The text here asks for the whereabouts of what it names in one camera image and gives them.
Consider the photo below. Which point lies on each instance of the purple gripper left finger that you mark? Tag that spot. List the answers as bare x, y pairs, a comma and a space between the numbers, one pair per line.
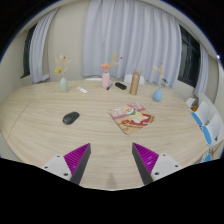
71, 166

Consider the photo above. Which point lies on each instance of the white centre curtain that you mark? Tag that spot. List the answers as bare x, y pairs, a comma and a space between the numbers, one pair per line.
137, 35

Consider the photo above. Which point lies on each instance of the colourful illustrated mouse pad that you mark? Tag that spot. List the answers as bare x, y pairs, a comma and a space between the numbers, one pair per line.
131, 117

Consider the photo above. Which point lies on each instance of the white chair back left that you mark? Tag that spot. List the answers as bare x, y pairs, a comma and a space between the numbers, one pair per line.
93, 79

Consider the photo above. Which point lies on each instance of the right dark window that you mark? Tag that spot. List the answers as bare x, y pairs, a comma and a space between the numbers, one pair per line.
190, 59

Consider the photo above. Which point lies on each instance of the blue vase with flowers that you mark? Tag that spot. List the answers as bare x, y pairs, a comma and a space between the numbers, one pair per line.
157, 95

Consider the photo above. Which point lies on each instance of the pink vase with flowers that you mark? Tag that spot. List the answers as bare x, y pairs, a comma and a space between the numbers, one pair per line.
106, 71

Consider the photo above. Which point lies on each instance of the green vase with flowers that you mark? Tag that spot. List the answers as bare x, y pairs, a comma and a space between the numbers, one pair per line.
61, 68

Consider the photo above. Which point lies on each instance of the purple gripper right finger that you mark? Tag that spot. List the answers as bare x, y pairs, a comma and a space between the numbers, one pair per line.
153, 166

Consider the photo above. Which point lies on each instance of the white chair far right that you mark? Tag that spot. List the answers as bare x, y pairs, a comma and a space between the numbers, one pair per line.
190, 102

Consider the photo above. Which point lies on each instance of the white remote control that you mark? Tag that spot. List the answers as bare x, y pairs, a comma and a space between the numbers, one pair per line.
82, 90

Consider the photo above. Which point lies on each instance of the black computer mouse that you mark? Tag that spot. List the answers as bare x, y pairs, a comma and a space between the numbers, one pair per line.
70, 118

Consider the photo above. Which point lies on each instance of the white right curtain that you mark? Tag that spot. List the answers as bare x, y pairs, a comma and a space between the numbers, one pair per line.
203, 72

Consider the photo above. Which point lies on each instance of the white left curtain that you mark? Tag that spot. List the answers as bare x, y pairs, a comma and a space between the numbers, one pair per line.
37, 46

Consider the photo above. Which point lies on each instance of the white blue chair middle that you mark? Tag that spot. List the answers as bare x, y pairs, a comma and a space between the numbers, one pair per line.
201, 115

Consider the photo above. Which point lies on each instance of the white blue chair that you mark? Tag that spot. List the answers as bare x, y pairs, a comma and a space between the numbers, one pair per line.
213, 131
201, 115

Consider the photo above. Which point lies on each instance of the black glasses case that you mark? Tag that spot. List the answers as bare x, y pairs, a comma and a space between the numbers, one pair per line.
121, 86

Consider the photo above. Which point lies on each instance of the dark window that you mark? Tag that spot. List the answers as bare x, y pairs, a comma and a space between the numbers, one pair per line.
190, 59
26, 67

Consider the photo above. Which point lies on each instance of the tan cylindrical bottle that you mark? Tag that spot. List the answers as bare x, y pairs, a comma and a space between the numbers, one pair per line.
135, 82

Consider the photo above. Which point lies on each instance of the left dark window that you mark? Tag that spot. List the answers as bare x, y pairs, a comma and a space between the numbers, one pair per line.
26, 67

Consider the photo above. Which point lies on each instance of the white blue chair near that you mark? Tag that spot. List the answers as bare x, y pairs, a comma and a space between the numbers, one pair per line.
213, 131

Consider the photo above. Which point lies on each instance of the white curtain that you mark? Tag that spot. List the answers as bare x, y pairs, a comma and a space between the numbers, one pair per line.
203, 72
137, 35
37, 46

